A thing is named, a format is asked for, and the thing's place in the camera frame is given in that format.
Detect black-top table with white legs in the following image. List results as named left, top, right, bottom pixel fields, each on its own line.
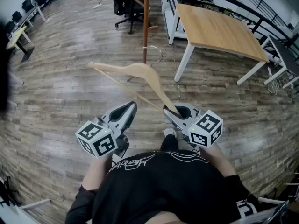
left=263, top=34, right=299, bottom=90

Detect brown wooden coat rack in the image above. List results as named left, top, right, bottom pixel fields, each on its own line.
left=127, top=0, right=159, bottom=83

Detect black mesh office chair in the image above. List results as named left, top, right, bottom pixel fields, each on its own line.
left=103, top=0, right=150, bottom=35

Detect black curved metal railing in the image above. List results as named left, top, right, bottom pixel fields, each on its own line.
left=198, top=0, right=299, bottom=63

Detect bundle of white cables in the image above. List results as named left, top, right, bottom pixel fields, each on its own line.
left=267, top=66, right=285, bottom=95

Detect white metal shelf frame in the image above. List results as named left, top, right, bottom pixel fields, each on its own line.
left=160, top=0, right=188, bottom=41

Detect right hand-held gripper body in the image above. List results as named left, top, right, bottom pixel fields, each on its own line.
left=178, top=109, right=224, bottom=149

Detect black printed t-shirt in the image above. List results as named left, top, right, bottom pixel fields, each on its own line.
left=65, top=149, right=260, bottom=224

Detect white frame bar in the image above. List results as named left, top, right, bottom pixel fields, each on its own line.
left=16, top=198, right=51, bottom=211

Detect black barred wall railing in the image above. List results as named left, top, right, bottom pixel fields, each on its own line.
left=235, top=0, right=295, bottom=30

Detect wooden table with white legs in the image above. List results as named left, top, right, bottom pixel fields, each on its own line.
left=168, top=3, right=271, bottom=85

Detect yellowish desk with black base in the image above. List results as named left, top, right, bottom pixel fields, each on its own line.
left=6, top=26, right=36, bottom=63

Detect white floor cable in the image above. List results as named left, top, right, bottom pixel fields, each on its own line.
left=49, top=0, right=107, bottom=21

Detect person's black trouser leg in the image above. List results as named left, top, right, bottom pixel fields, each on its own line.
left=160, top=134, right=178, bottom=153

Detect person's left forearm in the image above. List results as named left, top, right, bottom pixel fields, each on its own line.
left=81, top=154, right=113, bottom=191

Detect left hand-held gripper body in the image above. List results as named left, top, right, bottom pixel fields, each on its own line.
left=75, top=117, right=130, bottom=159

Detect person's right forearm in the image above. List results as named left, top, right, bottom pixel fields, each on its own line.
left=199, top=145, right=237, bottom=179

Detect wooden hanger with metal hook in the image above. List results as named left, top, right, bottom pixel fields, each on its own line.
left=87, top=45, right=180, bottom=115

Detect dark desk with white legs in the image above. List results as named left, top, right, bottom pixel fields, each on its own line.
left=11, top=5, right=46, bottom=29

